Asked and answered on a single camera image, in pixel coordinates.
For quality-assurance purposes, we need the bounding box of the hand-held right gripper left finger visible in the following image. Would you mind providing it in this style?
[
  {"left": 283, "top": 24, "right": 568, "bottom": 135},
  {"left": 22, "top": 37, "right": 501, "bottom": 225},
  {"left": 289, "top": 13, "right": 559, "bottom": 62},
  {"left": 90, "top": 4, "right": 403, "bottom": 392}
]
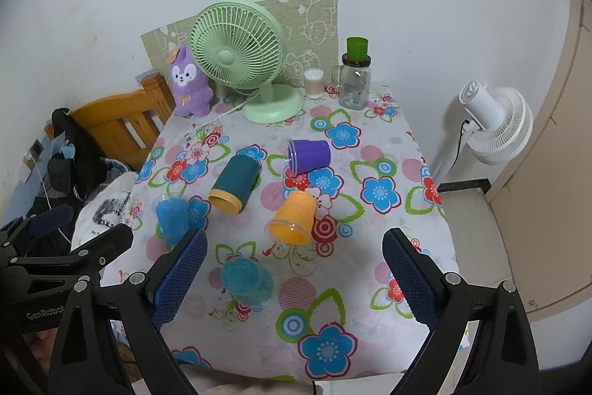
[{"left": 46, "top": 227, "right": 209, "bottom": 395}]

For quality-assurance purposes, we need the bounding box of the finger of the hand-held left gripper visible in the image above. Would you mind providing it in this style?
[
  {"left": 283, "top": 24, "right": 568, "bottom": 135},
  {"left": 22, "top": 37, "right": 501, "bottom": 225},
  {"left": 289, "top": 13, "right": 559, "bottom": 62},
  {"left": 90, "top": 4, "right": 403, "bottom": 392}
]
[
  {"left": 25, "top": 204, "right": 75, "bottom": 239},
  {"left": 69, "top": 223, "right": 135, "bottom": 281}
]

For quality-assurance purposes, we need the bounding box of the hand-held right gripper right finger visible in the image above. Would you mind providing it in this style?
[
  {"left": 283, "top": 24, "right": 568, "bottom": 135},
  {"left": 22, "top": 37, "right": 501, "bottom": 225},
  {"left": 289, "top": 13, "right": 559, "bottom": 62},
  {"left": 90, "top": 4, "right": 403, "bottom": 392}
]
[{"left": 382, "top": 227, "right": 543, "bottom": 395}]

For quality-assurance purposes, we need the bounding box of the orange plastic cup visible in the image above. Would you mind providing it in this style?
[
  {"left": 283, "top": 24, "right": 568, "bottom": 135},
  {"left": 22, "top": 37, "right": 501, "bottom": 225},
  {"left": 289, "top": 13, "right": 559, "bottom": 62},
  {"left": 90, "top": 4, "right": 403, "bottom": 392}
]
[{"left": 263, "top": 190, "right": 318, "bottom": 247}]

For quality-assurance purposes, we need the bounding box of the clear blue plastic cup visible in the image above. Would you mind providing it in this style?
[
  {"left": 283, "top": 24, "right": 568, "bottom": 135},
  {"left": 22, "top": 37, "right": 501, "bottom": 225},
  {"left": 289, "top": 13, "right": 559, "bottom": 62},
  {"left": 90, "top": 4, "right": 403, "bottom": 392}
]
[
  {"left": 152, "top": 194, "right": 192, "bottom": 248},
  {"left": 219, "top": 256, "right": 275, "bottom": 309}
]

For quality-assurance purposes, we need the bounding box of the dark teal cup yellow rim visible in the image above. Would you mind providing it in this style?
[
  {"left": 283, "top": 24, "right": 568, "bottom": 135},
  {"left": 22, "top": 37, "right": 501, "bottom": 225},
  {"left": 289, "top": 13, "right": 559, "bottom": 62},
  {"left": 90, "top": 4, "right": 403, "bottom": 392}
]
[{"left": 208, "top": 154, "right": 262, "bottom": 214}]

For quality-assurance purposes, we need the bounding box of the purple plastic cup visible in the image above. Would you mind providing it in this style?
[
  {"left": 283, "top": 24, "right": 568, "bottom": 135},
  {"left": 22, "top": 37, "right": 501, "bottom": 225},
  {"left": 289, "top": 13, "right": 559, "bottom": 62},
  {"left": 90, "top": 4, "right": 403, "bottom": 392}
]
[{"left": 286, "top": 139, "right": 332, "bottom": 176}]

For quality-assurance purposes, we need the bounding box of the green plastic cup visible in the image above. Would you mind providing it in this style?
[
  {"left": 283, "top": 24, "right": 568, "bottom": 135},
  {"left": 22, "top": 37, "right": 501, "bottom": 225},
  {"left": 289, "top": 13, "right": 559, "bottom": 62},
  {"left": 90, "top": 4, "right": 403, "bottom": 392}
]
[{"left": 347, "top": 36, "right": 370, "bottom": 61}]

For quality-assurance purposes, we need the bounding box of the white printed bag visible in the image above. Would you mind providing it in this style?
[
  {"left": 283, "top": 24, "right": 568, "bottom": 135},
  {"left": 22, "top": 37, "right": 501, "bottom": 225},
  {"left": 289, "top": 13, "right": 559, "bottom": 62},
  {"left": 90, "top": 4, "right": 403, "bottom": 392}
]
[{"left": 71, "top": 172, "right": 139, "bottom": 248}]

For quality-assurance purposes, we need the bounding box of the floral tablecloth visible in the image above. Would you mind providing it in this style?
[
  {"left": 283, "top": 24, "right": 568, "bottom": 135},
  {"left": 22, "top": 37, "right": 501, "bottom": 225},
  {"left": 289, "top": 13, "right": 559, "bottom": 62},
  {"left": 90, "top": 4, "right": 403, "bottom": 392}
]
[{"left": 99, "top": 83, "right": 469, "bottom": 382}]

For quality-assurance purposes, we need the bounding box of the black clothing pile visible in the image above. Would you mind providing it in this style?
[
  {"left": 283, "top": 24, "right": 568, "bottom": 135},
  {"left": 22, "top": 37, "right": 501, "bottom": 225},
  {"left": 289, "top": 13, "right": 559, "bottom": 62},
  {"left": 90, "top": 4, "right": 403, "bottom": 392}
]
[{"left": 0, "top": 108, "right": 108, "bottom": 257}]

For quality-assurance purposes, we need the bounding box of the wooden chair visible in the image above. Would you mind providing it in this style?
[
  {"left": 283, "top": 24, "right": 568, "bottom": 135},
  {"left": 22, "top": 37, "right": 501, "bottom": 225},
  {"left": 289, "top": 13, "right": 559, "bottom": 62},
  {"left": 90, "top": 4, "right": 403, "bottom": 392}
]
[{"left": 44, "top": 73, "right": 177, "bottom": 174}]

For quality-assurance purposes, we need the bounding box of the beige door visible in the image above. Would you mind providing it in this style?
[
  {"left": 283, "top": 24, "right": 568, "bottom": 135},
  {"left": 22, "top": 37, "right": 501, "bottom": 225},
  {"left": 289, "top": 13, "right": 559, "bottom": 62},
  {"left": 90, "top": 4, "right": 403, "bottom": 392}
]
[{"left": 485, "top": 0, "right": 592, "bottom": 324}]

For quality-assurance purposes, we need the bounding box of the purple plush toy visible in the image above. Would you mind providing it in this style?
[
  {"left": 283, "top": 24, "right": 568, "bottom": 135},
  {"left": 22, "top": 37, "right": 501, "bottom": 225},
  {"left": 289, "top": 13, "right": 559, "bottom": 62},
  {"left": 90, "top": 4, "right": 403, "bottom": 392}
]
[{"left": 167, "top": 44, "right": 215, "bottom": 118}]

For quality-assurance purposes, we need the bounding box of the white standing fan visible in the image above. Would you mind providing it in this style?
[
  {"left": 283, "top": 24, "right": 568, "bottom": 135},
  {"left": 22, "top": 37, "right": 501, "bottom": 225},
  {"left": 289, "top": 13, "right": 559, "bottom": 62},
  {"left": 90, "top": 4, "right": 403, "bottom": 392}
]
[{"left": 435, "top": 80, "right": 534, "bottom": 192}]

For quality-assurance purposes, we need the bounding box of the glass jar mug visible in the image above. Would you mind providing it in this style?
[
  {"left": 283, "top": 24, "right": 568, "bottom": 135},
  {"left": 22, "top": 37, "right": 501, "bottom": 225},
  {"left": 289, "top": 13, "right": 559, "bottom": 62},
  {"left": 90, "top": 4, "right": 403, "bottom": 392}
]
[{"left": 330, "top": 53, "right": 373, "bottom": 109}]

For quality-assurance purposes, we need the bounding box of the cotton swab container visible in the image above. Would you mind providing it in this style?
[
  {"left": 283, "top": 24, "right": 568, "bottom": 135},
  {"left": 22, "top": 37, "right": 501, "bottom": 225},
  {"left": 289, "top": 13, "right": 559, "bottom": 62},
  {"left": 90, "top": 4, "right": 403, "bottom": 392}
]
[{"left": 303, "top": 68, "right": 327, "bottom": 100}]

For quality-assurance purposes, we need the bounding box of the green desk fan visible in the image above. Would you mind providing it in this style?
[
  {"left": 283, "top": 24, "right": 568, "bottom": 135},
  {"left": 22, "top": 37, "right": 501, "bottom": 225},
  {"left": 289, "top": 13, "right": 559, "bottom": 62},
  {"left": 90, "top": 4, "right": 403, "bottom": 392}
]
[{"left": 189, "top": 1, "right": 305, "bottom": 125}]

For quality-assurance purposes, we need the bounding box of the thin white cable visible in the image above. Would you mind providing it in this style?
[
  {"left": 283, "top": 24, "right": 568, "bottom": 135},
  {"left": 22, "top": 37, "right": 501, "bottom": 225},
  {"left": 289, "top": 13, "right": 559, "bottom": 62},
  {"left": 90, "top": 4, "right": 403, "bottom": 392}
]
[{"left": 31, "top": 158, "right": 73, "bottom": 246}]

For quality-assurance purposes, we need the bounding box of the black fan cable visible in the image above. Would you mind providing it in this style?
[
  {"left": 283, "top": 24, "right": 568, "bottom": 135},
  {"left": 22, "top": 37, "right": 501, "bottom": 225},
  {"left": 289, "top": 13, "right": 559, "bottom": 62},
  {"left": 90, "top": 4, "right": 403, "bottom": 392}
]
[{"left": 451, "top": 120, "right": 471, "bottom": 167}]

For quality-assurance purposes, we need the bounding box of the white fan cable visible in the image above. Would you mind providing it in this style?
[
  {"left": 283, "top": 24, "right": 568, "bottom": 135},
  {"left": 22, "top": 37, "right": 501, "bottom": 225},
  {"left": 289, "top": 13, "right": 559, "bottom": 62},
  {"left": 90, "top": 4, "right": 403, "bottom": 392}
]
[{"left": 189, "top": 96, "right": 257, "bottom": 132}]

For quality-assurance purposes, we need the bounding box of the beige patterned wall mat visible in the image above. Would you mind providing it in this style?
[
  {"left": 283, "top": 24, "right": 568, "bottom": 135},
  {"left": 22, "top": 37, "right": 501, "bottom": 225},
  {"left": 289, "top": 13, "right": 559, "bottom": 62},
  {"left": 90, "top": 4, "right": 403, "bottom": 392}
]
[{"left": 140, "top": 0, "right": 339, "bottom": 97}]

